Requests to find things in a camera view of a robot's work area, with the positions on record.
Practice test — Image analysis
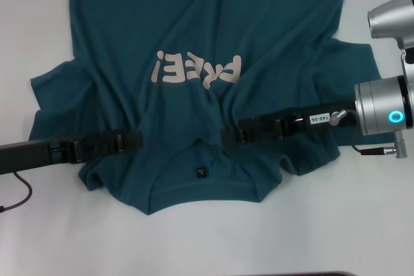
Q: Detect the left arm dark cable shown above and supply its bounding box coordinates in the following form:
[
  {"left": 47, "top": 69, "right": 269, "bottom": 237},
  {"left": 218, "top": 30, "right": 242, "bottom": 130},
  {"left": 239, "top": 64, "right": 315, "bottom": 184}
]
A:
[{"left": 0, "top": 172, "right": 32, "bottom": 214}]

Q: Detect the teal t-shirt with FREE print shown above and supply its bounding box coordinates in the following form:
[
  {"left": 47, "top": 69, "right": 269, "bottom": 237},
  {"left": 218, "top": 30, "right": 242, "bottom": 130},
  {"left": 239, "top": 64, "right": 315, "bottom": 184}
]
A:
[{"left": 28, "top": 0, "right": 384, "bottom": 217}]

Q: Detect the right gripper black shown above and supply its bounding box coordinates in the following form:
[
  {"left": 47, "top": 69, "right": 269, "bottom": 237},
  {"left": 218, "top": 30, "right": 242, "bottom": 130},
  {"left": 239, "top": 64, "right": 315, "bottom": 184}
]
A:
[{"left": 221, "top": 101, "right": 356, "bottom": 146}]

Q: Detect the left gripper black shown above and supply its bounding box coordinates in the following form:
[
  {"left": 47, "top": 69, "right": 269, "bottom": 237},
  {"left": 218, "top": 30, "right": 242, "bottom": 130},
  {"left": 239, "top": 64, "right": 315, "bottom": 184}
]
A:
[{"left": 0, "top": 130, "right": 144, "bottom": 175}]

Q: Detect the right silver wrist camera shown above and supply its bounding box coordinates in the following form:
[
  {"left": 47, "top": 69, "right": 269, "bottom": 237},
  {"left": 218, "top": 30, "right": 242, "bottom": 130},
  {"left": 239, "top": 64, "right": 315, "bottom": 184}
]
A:
[{"left": 367, "top": 0, "right": 414, "bottom": 78}]

